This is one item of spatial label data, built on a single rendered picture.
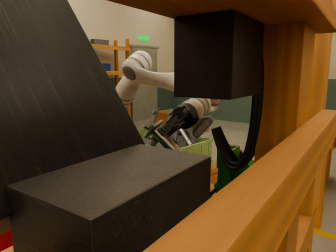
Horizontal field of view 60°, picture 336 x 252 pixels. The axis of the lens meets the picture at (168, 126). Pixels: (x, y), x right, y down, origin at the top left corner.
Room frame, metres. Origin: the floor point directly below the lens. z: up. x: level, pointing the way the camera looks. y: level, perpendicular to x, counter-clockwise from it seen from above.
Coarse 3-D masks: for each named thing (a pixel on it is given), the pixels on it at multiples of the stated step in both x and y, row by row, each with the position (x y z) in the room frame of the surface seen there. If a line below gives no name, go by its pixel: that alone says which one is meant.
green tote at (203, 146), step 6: (198, 138) 1.96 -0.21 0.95; (204, 138) 1.93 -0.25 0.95; (210, 138) 1.90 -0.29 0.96; (192, 144) 1.74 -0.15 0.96; (198, 144) 1.78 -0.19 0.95; (204, 144) 1.83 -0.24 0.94; (210, 144) 1.88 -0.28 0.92; (186, 150) 1.69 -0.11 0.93; (192, 150) 1.74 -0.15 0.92; (198, 150) 1.78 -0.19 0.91; (204, 150) 1.83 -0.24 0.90; (210, 150) 1.88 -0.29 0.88; (210, 156) 1.89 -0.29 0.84
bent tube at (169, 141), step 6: (162, 120) 0.77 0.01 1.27; (156, 126) 0.75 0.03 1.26; (150, 132) 0.75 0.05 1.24; (156, 132) 0.75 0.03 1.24; (156, 138) 0.75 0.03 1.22; (162, 138) 0.75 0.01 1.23; (168, 138) 0.75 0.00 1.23; (162, 144) 0.75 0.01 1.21; (168, 144) 0.74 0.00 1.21; (174, 144) 0.74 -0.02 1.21; (180, 150) 0.74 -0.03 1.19
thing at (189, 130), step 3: (186, 129) 1.89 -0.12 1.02; (189, 129) 1.88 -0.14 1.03; (186, 132) 1.88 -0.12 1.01; (189, 132) 1.87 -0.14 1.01; (180, 135) 1.91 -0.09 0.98; (189, 135) 1.86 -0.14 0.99; (192, 135) 1.85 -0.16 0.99; (177, 138) 1.91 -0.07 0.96; (180, 138) 1.90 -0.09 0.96; (183, 138) 1.88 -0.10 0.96; (189, 138) 1.85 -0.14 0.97; (192, 138) 1.84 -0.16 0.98; (195, 138) 1.82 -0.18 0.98; (177, 141) 1.91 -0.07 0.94; (180, 141) 1.89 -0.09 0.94; (183, 141) 1.87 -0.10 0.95; (195, 141) 1.82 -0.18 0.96; (177, 144) 1.90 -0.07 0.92; (180, 144) 1.88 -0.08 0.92; (180, 147) 1.81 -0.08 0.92
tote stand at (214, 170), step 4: (212, 160) 1.96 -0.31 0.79; (212, 164) 1.87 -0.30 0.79; (212, 168) 1.79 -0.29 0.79; (216, 168) 1.81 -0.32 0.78; (212, 172) 1.78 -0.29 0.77; (216, 172) 1.82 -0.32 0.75; (212, 176) 1.78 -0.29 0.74; (216, 176) 1.81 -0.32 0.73; (212, 180) 1.78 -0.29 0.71; (216, 180) 1.81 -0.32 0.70
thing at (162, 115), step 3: (159, 111) 7.12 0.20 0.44; (162, 111) 7.12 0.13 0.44; (165, 111) 7.12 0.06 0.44; (159, 114) 6.98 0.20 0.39; (162, 114) 6.90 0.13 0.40; (165, 114) 6.82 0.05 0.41; (156, 117) 7.06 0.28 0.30; (159, 117) 6.98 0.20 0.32; (162, 117) 6.90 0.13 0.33; (165, 117) 6.82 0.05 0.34; (156, 120) 7.06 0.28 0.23; (165, 120) 6.82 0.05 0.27; (162, 123) 6.90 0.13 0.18; (207, 129) 6.86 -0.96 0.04
